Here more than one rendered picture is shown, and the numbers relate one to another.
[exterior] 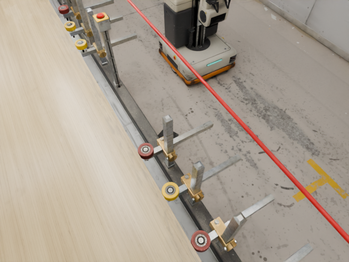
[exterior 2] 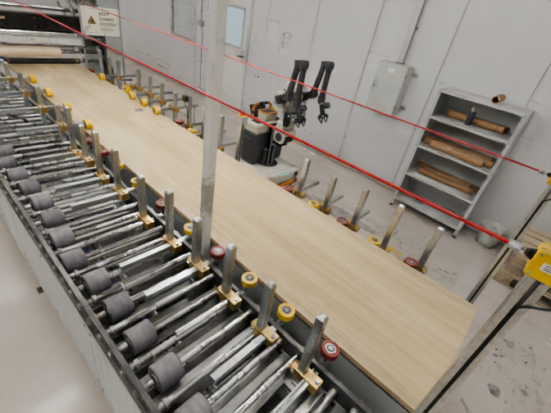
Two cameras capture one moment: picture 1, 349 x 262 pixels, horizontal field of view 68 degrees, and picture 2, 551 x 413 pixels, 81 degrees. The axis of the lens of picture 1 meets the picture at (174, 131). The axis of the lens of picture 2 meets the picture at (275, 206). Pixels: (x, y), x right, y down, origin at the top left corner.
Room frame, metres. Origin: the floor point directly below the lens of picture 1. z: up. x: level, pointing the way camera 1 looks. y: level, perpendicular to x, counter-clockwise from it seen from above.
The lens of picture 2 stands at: (-1.27, 1.04, 2.07)
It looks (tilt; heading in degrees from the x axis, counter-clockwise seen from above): 32 degrees down; 337
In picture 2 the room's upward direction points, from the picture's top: 11 degrees clockwise
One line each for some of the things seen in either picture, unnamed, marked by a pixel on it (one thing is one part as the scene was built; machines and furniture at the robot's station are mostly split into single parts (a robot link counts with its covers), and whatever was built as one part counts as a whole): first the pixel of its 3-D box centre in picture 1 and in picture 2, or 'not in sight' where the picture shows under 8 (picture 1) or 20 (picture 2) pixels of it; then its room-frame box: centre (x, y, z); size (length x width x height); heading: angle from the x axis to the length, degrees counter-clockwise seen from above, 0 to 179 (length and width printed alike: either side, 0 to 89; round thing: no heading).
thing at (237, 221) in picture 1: (228, 235); (355, 218); (0.26, -0.22, 0.90); 0.04 x 0.04 x 0.48; 30
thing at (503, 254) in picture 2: not in sight; (503, 251); (-0.46, -0.59, 1.20); 0.15 x 0.12 x 1.00; 30
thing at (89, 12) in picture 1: (97, 41); (220, 139); (1.56, 0.53, 0.90); 0.04 x 0.04 x 0.48; 30
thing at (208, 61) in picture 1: (196, 51); (265, 170); (2.38, -0.25, 0.16); 0.67 x 0.64 x 0.25; 30
